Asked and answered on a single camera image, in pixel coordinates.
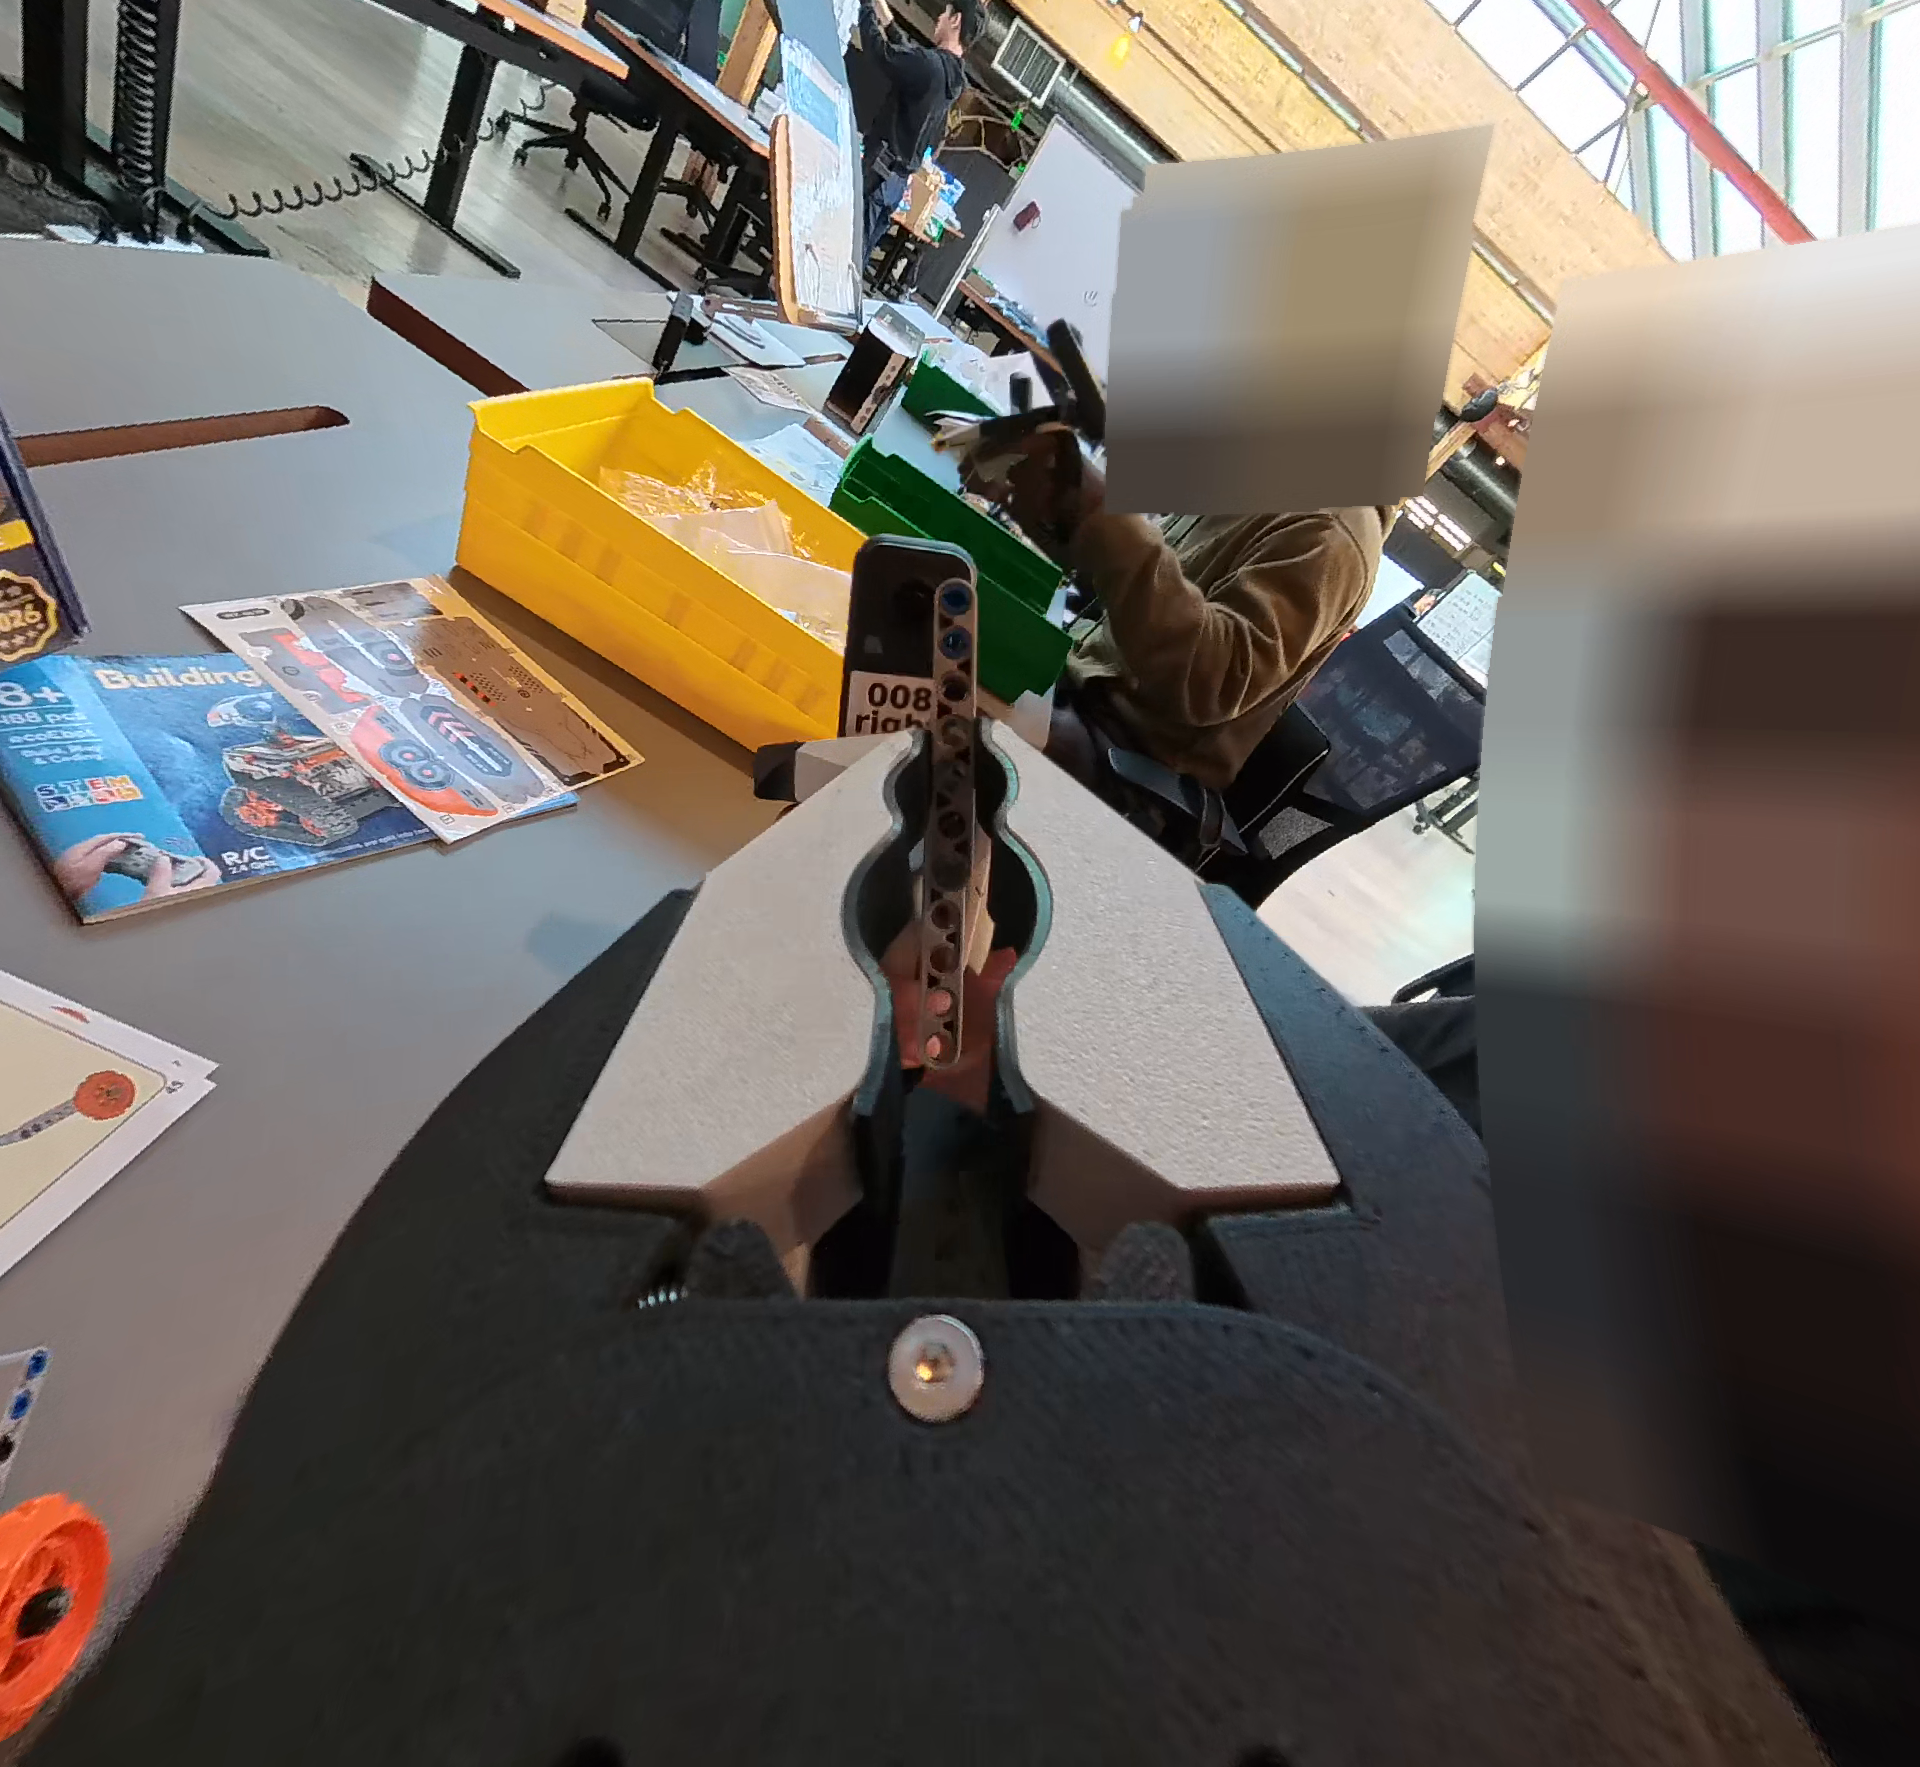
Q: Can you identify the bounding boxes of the sticker sheet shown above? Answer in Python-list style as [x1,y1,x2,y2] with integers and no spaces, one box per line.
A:
[178,573,646,847]

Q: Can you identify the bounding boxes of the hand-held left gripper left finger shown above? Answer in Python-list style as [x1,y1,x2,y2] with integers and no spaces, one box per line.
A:
[544,730,924,1295]

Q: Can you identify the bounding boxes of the open instruction booklet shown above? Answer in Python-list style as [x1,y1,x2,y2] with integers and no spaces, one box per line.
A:
[0,969,219,1281]

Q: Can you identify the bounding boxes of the coiled black cable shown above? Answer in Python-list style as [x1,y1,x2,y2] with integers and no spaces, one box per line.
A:
[225,139,452,225]

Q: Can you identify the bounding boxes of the whiteboard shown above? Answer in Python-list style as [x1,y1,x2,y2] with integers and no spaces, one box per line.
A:
[959,117,1142,329]

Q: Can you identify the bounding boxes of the large green plastic bin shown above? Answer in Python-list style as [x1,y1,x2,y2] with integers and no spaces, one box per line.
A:
[828,437,1075,706]

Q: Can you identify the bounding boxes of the standing printed board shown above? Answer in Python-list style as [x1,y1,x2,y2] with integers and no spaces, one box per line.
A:
[766,43,872,329]

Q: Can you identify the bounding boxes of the grey holed toy beam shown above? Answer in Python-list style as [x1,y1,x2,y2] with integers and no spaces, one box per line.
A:
[900,573,985,1072]

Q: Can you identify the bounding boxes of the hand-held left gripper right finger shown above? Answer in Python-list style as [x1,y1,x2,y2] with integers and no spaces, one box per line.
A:
[982,723,1343,1260]

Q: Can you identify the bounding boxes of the yellow plastic bin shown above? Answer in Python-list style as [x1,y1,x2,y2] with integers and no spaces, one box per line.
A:
[455,377,872,752]

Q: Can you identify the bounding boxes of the black mesh chair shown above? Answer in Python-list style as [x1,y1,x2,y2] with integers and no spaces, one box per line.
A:
[1201,605,1485,900]

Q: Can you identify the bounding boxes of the blue building booklet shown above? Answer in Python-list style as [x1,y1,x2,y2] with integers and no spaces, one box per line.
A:
[0,651,578,926]

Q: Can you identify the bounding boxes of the clear plastic bags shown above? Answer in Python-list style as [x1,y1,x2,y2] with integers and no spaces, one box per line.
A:
[600,463,858,644]

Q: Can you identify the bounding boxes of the dark blue product box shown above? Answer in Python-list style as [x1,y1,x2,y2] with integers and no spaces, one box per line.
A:
[0,410,88,666]

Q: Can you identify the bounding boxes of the small green plastic bin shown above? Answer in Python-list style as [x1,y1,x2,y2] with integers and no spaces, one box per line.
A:
[900,355,1038,427]

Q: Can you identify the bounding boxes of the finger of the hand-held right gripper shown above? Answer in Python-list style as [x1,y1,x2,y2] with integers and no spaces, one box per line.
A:
[755,735,889,806]

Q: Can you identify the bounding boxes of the orange plastic wheel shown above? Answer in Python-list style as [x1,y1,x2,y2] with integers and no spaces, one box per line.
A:
[0,1349,113,1742]

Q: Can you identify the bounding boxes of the grey desk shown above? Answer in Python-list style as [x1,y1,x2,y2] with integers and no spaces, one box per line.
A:
[0,239,1083,1648]

